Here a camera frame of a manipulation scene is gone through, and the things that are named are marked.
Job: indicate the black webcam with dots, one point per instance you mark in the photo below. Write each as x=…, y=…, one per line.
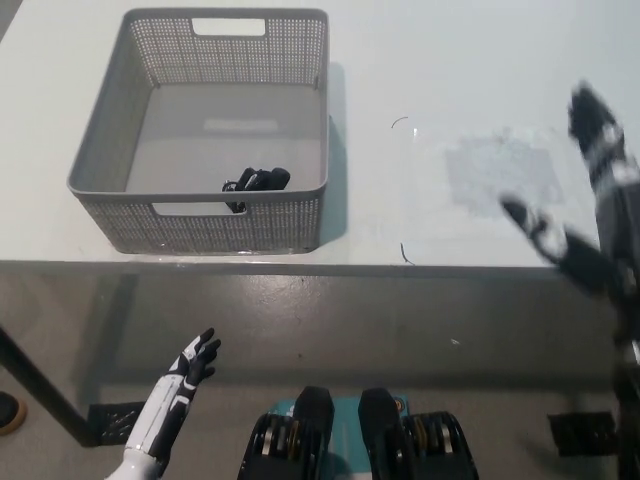
x=262, y=179

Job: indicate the black teal robot body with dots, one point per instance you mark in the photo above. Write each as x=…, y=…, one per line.
x=315, y=425

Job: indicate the grey perforated plastic basket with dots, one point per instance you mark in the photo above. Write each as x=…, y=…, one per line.
x=200, y=145

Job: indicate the black metal table leg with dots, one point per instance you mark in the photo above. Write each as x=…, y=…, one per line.
x=45, y=390

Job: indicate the dark shoe with brown sole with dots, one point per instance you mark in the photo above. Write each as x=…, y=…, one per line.
x=11, y=414

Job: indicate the black floor patch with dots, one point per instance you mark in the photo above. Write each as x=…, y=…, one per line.
x=112, y=425
x=580, y=432

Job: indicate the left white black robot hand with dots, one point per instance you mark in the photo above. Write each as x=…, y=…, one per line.
x=170, y=400

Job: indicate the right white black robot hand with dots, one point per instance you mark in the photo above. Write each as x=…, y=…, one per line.
x=617, y=220

